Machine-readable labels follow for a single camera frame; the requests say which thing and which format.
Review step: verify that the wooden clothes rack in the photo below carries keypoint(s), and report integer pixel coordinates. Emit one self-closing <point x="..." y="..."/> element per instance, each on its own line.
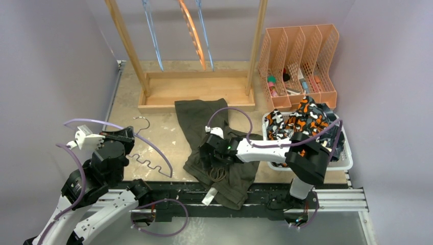
<point x="159" y="90"/>

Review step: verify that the lavender wavy hanger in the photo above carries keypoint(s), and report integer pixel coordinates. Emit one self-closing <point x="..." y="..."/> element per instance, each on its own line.
<point x="154" y="147"/>

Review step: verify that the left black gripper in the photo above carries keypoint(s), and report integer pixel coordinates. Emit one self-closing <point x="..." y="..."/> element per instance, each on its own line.
<point x="126" y="134"/>

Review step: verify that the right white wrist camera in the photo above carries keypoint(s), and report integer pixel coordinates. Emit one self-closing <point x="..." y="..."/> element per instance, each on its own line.
<point x="215" y="131"/>

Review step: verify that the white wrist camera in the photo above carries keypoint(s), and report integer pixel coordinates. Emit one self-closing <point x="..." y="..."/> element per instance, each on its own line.
<point x="86" y="140"/>
<point x="215" y="131"/>

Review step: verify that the light blue wire hanger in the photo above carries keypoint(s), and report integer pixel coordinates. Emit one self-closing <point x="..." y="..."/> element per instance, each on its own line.
<point x="148" y="14"/>

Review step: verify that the green pink small item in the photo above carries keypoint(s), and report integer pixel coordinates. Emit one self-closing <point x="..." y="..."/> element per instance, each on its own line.
<point x="271" y="80"/>

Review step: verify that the white plastic basket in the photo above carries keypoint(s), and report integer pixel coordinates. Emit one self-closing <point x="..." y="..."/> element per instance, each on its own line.
<point x="345" y="161"/>

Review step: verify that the black red small item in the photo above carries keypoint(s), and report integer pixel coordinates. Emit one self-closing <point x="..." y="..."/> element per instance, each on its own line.
<point x="285" y="75"/>

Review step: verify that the white blue marker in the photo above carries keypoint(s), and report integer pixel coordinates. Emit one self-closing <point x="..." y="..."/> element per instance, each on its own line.
<point x="296" y="85"/>

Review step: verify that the orange file organizer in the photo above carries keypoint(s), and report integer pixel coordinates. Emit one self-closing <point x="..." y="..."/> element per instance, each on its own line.
<point x="310" y="48"/>

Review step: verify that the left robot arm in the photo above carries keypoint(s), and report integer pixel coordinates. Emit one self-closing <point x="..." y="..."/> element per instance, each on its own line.
<point x="101" y="159"/>

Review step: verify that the orange camouflage shorts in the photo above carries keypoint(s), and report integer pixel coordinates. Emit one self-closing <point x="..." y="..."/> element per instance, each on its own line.
<point x="307" y="119"/>

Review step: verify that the orange hanger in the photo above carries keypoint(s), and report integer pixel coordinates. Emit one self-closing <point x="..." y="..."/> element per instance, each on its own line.
<point x="192" y="32"/>

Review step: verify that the olive green shorts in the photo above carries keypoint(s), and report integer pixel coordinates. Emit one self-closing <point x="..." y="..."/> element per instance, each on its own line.
<point x="192" y="117"/>

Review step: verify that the dark shark print shorts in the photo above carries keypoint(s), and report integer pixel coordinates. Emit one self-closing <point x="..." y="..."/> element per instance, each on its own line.
<point x="329" y="137"/>

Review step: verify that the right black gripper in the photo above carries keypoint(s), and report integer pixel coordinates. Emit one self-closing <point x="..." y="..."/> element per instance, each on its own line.
<point x="204" y="154"/>

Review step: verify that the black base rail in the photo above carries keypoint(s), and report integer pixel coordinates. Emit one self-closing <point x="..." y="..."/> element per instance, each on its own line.
<point x="264" y="200"/>

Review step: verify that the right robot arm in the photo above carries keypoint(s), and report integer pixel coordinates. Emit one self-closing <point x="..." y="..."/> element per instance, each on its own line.
<point x="306" y="158"/>

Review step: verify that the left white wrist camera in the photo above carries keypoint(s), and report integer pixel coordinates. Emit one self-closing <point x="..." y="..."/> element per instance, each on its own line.
<point x="86" y="140"/>

